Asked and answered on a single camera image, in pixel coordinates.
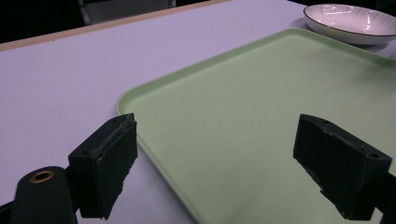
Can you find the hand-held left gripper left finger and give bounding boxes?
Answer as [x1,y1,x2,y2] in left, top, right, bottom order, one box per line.
[67,112,138,220]

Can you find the grey metal stand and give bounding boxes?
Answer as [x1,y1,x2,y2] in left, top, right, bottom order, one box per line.
[78,0,177,26]

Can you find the light green plastic tray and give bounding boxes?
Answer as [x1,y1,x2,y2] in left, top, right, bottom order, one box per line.
[115,28,396,224]

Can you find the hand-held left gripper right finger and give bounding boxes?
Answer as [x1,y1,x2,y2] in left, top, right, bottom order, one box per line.
[292,113,393,221]

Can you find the white ribbed shallow bowl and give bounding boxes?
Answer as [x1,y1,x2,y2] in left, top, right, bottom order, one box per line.
[303,3,396,46]

